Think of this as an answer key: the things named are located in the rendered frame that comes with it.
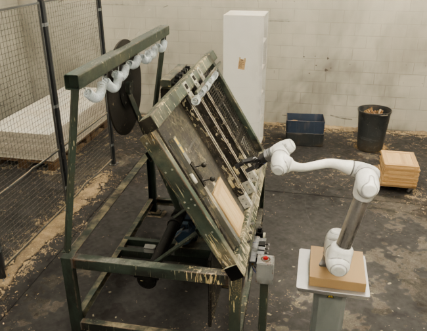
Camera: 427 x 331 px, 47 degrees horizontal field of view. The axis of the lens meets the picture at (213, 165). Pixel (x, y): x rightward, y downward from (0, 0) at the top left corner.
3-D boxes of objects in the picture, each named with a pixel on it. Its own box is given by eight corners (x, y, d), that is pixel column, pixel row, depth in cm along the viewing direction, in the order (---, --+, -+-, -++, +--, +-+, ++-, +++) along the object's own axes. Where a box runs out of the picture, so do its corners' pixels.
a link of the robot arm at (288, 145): (270, 142, 326) (267, 154, 316) (290, 132, 318) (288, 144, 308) (278, 154, 330) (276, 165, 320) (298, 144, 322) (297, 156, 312)
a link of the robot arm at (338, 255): (344, 264, 342) (347, 284, 323) (322, 259, 344) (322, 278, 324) (382, 169, 308) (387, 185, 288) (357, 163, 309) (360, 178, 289)
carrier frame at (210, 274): (239, 361, 377) (241, 273, 343) (72, 338, 399) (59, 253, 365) (263, 219, 574) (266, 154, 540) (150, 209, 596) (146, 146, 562)
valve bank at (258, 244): (265, 284, 373) (267, 257, 363) (247, 282, 375) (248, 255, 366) (270, 247, 418) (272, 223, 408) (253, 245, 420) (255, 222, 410)
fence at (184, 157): (235, 246, 364) (240, 244, 363) (168, 140, 339) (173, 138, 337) (236, 243, 369) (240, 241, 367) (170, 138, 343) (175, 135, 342)
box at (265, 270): (272, 286, 342) (273, 264, 335) (255, 284, 344) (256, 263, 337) (273, 276, 353) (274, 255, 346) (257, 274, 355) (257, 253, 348)
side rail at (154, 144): (223, 268, 344) (236, 264, 340) (138, 138, 314) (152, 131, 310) (224, 264, 349) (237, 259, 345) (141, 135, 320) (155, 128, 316)
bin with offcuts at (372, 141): (388, 155, 749) (394, 115, 723) (353, 152, 759) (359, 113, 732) (384, 143, 795) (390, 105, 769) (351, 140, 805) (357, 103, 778)
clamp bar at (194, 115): (244, 210, 414) (269, 199, 406) (171, 89, 382) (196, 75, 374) (245, 204, 423) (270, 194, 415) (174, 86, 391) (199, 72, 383)
